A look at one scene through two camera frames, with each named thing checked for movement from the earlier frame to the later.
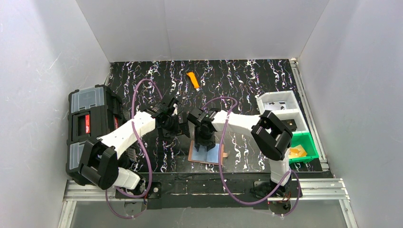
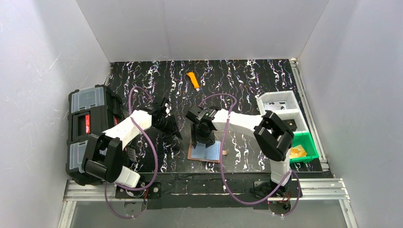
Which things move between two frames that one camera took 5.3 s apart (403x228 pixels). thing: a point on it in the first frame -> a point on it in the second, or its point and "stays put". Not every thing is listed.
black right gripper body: (205, 142) stays put
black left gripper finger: (184, 129) -> (177, 134)
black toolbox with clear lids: (94, 111) stays put
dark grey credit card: (291, 124) stays put
